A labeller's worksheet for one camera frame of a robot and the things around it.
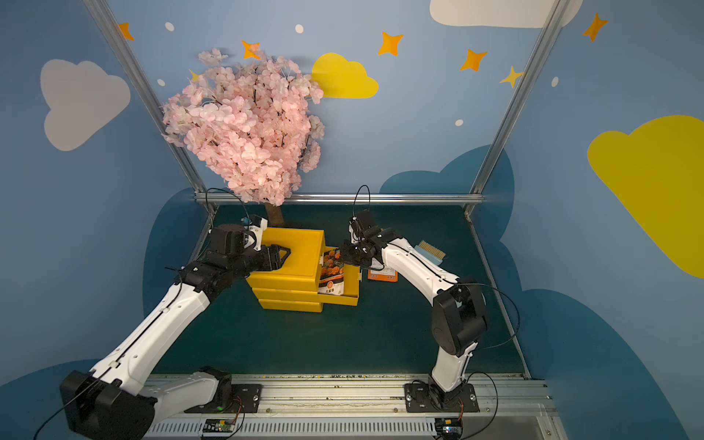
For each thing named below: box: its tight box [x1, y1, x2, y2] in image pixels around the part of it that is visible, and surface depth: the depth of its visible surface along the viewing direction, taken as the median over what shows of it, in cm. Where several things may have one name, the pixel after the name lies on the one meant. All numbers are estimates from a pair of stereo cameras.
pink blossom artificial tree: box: [162, 45, 325, 227], surface depth 72 cm
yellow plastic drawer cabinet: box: [246, 227, 327, 313], surface depth 82 cm
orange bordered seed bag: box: [366, 267, 399, 283], surface depth 101 cm
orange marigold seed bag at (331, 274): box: [318, 248, 345, 297], surface depth 88 cm
